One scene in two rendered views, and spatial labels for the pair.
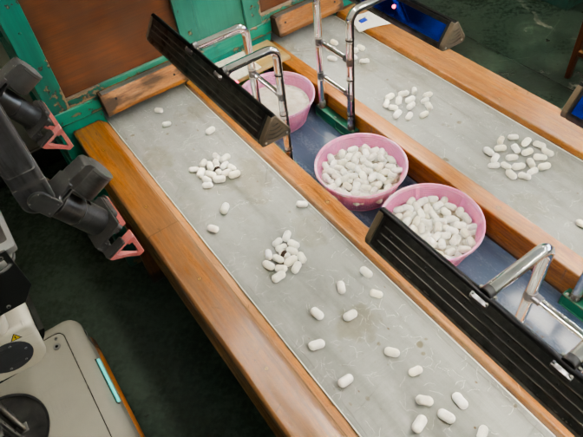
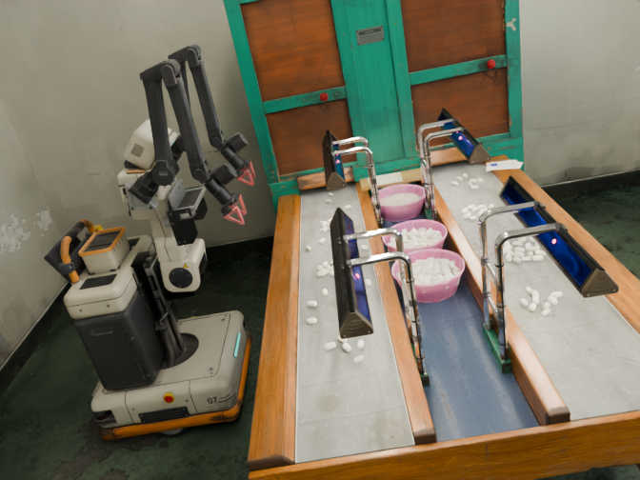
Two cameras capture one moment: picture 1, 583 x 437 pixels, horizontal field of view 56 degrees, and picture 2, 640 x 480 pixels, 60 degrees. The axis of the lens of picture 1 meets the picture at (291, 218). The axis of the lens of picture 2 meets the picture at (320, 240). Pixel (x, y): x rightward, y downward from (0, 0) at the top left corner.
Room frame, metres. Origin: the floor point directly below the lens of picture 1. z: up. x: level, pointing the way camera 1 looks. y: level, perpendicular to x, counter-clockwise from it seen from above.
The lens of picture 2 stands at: (-0.80, -1.01, 1.82)
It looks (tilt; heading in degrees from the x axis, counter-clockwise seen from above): 26 degrees down; 33
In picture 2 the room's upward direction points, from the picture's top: 12 degrees counter-clockwise
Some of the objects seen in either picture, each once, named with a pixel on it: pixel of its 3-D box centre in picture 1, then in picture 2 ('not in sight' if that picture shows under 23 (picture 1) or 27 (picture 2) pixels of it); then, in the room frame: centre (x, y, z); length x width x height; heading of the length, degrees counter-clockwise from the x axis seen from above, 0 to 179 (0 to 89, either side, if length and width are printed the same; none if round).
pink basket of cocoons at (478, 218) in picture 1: (429, 231); (429, 276); (0.89, -0.35, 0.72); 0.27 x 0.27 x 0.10
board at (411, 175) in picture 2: (240, 66); (391, 179); (1.71, 0.10, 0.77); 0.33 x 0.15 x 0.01; 119
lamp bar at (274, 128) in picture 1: (207, 69); (331, 156); (1.23, 0.16, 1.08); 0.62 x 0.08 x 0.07; 29
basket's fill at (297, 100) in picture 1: (277, 108); (399, 206); (1.52, 0.00, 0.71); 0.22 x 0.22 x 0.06
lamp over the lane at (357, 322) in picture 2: (515, 336); (346, 261); (0.39, -0.31, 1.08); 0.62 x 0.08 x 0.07; 29
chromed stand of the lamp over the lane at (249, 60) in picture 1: (245, 113); (356, 190); (1.27, 0.09, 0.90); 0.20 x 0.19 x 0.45; 29
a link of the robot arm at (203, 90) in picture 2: not in sight; (205, 98); (1.09, 0.65, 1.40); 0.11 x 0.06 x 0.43; 29
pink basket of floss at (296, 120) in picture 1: (276, 106); (399, 203); (1.52, 0.00, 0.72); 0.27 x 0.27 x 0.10
